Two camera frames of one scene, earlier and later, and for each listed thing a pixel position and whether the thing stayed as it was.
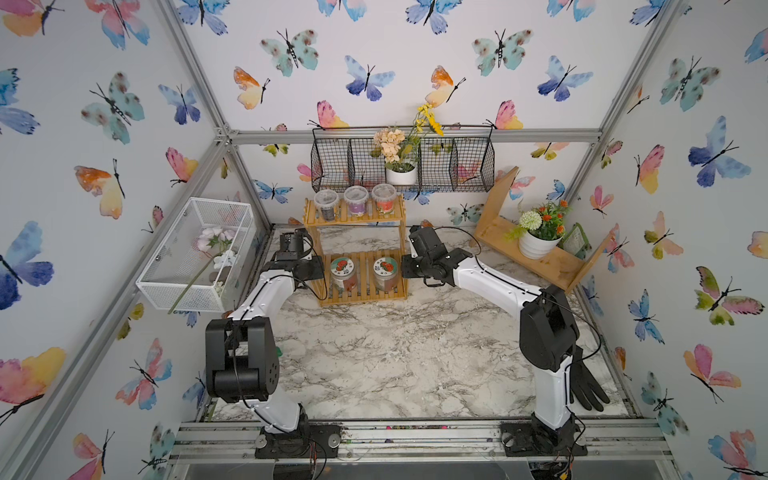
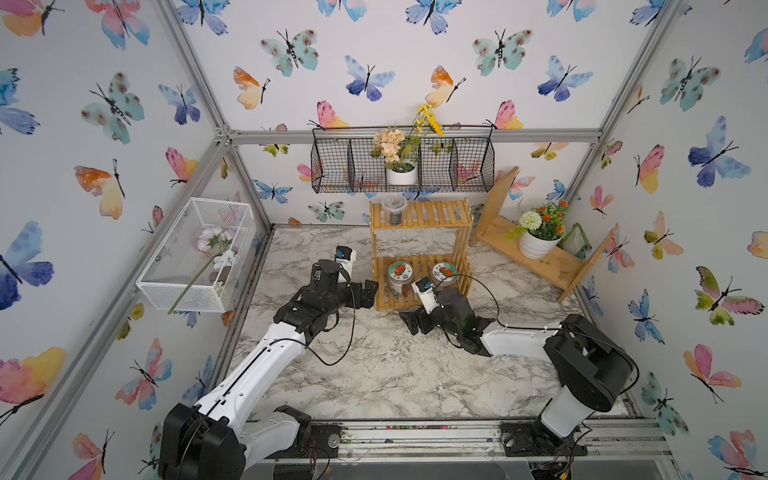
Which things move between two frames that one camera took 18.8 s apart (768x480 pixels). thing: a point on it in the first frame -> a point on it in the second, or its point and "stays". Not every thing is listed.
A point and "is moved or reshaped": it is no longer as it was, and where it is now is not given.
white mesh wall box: (197, 266) stays
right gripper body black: (415, 266) -> (426, 321)
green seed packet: (577, 242) stays
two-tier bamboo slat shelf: (365, 288) -> (420, 239)
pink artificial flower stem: (213, 241) stays
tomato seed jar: (386, 273) is moved or reshaped
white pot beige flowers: (401, 152) stays
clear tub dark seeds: (326, 200) -> (394, 203)
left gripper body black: (313, 268) -> (342, 296)
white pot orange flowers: (540, 231) stays
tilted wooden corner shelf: (562, 268) stays
